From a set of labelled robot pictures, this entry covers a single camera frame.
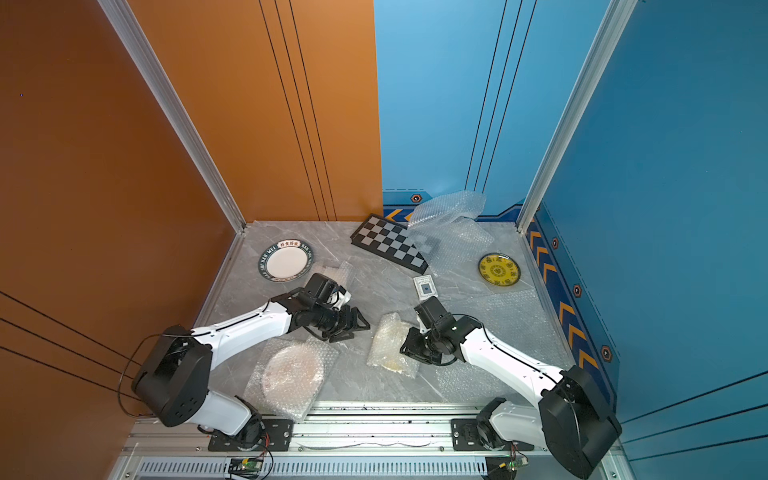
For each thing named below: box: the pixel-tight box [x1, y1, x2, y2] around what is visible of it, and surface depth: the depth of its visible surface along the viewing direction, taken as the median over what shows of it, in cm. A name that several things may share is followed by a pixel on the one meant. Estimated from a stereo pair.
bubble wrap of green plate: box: [407, 191, 495, 277], surface depth 112 cm
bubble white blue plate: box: [258, 239, 314, 282], surface depth 111 cm
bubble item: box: [366, 312, 419, 379], surface depth 87 cm
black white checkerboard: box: [350, 214, 429, 275], surface depth 112 cm
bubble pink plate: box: [244, 336, 340, 423], surface depth 82 cm
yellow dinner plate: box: [478, 252, 521, 287], surface depth 108 cm
